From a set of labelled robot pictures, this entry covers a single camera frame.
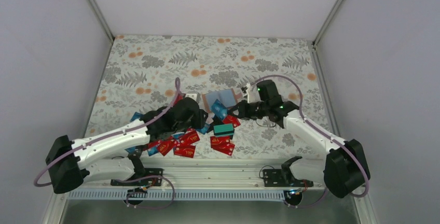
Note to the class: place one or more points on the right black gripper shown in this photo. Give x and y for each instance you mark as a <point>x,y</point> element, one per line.
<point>243,113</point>

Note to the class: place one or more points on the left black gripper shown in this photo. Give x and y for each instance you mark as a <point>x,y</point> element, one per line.
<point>200,120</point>

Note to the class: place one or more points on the blue diamond card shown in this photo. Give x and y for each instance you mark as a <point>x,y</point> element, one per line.
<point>219,110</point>

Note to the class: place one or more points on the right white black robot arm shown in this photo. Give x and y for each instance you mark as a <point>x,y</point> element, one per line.
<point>341,167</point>

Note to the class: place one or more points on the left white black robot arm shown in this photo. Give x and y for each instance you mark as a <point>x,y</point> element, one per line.
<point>115,155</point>

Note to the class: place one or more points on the red vip card right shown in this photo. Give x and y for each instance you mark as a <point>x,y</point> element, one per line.
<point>231,120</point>

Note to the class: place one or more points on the red vip card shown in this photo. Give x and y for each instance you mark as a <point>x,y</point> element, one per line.
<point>185,151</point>
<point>231,120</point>
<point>189,138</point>

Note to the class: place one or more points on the red vip card upper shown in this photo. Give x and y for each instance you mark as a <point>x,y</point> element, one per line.
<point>189,138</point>

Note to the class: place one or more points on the teal card with black stripe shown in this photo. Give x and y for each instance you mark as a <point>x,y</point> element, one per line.
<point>224,130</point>

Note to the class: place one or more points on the red vip card bottom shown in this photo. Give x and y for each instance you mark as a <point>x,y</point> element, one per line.
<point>185,151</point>

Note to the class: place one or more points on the red card lower left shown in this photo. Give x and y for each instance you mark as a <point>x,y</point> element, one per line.
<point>166,146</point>

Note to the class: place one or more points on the red card pair right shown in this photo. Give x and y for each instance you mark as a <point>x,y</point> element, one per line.
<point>222,144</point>

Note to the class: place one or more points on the blue card far left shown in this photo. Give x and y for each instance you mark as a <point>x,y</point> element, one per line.
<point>136,116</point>

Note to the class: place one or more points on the floral patterned table mat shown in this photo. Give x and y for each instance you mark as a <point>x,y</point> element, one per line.
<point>141,70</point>

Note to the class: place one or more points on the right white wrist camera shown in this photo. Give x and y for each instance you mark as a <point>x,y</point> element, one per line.
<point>247,92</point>

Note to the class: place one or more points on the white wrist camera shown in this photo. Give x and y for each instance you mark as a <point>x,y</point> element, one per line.
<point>247,92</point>
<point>194,96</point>

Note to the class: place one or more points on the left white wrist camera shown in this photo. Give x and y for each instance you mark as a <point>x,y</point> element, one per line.
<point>194,96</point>

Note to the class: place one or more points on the aluminium rail frame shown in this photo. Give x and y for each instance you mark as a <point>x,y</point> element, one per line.
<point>206,191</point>

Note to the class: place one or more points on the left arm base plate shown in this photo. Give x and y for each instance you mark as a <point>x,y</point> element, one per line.
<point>139,180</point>

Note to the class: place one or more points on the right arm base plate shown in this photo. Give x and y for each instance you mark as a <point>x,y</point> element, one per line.
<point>273,178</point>

